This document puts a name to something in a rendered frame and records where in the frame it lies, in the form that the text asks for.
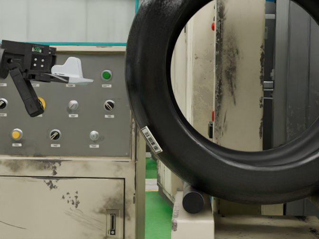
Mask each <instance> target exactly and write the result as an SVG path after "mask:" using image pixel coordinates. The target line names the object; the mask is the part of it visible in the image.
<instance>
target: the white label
mask: <svg viewBox="0 0 319 239"><path fill-rule="evenodd" d="M141 131H142V132H143V134H144V135H145V137H146V139H147V140H148V141H149V143H150V145H151V146H152V148H153V149H154V151H155V152H156V154H157V153H159V152H162V149H161V148H160V146H159V145H158V143H157V141H156V140H155V138H154V137H153V135H152V134H151V132H150V131H149V129H148V128H147V126H146V127H144V128H142V129H141Z"/></svg>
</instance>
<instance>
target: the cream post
mask: <svg viewBox="0 0 319 239"><path fill-rule="evenodd" d="M214 45H215V71H214V97H213V110H214V121H213V142H214V143H216V144H218V145H221V146H223V147H226V148H230V149H234V150H240V151H262V150H263V91H264V45H265V0H216V4H215V39H214ZM212 211H213V214H247V215H261V205H252V204H243V203H237V202H231V201H227V200H223V199H220V198H217V197H212Z"/></svg>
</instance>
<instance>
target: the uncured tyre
mask: <svg viewBox="0 0 319 239"><path fill-rule="evenodd" d="M212 1H214V0H142V2H141V3H140V5H139V7H138V10H137V12H136V14H135V16H134V19H133V22H132V25H131V28H130V31H129V35H128V39H127V45H126V51H125V62H124V75H125V85H126V92H127V97H128V101H129V105H130V108H131V112H132V114H133V117H134V120H135V122H136V124H137V126H138V129H139V131H140V132H141V134H142V136H143V138H144V139H145V141H146V143H147V144H148V146H149V147H150V148H151V150H152V151H153V153H154V154H155V155H156V156H157V157H158V159H159V160H160V161H161V162H162V163H163V164H164V165H165V166H166V167H167V168H168V169H169V170H170V171H172V172H173V173H174V174H175V175H176V176H178V177H179V178H180V179H182V180H183V181H185V182H186V183H188V184H189V185H191V186H193V187H195V188H197V189H198V190H200V191H203V192H205V193H207V194H209V195H211V196H214V197H217V198H220V199H223V200H227V201H231V202H237V203H243V204H252V205H271V204H277V203H285V202H293V201H297V200H301V199H304V198H307V197H310V196H313V195H315V194H318V193H319V115H318V116H317V118H316V119H315V120H314V122H313V123H312V124H311V125H310V126H309V127H308V128H307V129H306V130H305V131H304V132H303V133H301V134H300V135H299V136H297V137H296V138H295V139H293V140H291V141H290V142H288V143H286V144H283V145H281V146H278V147H275V148H271V149H267V150H262V151H240V150H234V149H230V148H226V147H223V146H221V145H218V144H216V143H214V142H212V141H210V140H209V139H207V138H206V137H204V136H203V135H201V134H200V133H199V132H198V131H197V130H195V129H194V128H193V127H192V125H191V124H190V123H189V122H188V121H187V119H186V118H185V116H184V115H183V113H182V112H181V110H180V108H179V106H178V104H177V101H176V99H175V96H174V92H173V89H172V83H171V60H172V55H173V51H174V47H175V45H176V42H177V39H178V37H179V35H180V33H181V31H182V30H183V28H184V27H185V25H186V24H187V23H188V22H189V20H190V19H191V18H192V17H193V16H194V15H195V14H196V13H197V12H198V11H199V10H200V9H202V8H203V7H204V6H205V5H207V4H208V3H210V2H212ZM291 1H293V2H294V3H296V4H297V5H299V6H300V7H302V8H303V9H304V10H305V11H306V12H307V13H309V14H310V16H311V17H312V18H313V19H314V20H315V21H316V23H317V24H318V26H319V0H291ZM146 126H147V128H148V129H149V131H150V132H151V134H152V135H153V137H154V138H155V140H156V141H157V143H158V145H159V146H160V148H161V149H162V152H159V153H157V154H156V152H155V151H154V149H153V148H152V146H151V145H150V143H149V141H148V140H147V139H146V137H145V135H144V134H143V132H142V131H141V129H142V128H144V127H146Z"/></svg>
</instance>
